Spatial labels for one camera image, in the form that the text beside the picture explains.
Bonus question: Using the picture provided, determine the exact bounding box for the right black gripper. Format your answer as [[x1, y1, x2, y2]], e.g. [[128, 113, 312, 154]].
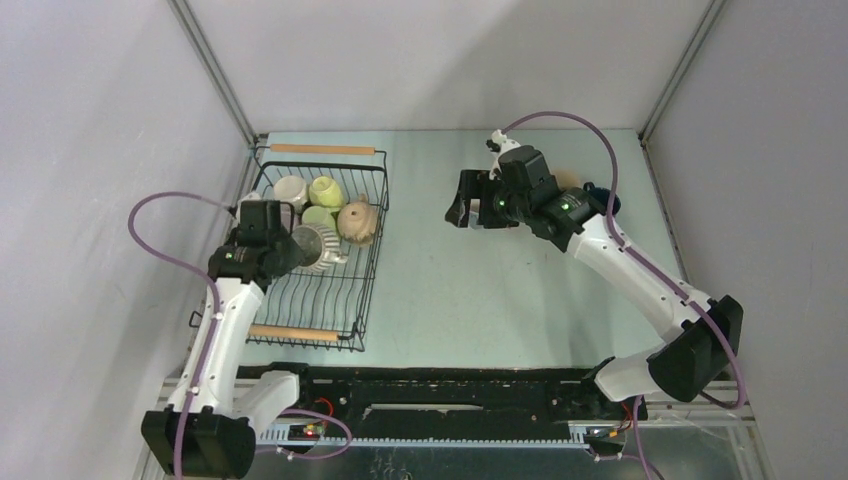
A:
[[445, 170, 531, 230]]

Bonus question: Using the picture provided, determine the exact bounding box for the white ribbed mug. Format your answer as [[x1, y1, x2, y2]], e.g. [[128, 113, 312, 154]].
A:
[[291, 224, 348, 273]]

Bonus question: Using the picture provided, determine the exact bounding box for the seashell coral print mug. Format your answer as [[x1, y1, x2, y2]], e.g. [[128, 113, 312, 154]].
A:
[[552, 169, 583, 191]]

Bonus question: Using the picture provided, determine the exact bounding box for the dark blue mug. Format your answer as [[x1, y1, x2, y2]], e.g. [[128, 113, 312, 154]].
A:
[[583, 182, 622, 216]]

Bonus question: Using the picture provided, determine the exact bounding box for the light green cup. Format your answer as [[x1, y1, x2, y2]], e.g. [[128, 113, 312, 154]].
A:
[[301, 205, 337, 231]]

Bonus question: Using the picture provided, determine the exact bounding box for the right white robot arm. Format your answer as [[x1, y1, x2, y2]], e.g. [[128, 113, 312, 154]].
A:
[[445, 145, 744, 418]]

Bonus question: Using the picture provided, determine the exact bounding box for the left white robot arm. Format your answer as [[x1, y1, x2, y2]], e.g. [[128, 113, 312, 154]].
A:
[[141, 200, 316, 479]]

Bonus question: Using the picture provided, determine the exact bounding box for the yellow-green cup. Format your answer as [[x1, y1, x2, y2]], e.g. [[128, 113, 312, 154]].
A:
[[308, 176, 347, 211]]

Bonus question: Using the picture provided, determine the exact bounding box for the peach teapot-shaped cup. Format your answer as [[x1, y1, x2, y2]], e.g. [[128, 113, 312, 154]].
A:
[[336, 194, 378, 246]]

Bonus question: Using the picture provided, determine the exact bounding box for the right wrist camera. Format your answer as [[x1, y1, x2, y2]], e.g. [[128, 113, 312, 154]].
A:
[[486, 129, 521, 162]]

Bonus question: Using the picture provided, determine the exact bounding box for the black wire dish rack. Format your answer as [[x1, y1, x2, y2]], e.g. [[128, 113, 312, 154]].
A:
[[246, 149, 390, 352]]

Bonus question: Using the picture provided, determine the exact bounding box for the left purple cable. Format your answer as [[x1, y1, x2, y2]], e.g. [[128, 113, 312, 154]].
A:
[[127, 191, 354, 480]]

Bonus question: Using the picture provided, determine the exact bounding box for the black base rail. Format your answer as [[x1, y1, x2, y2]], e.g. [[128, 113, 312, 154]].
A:
[[237, 362, 648, 445]]

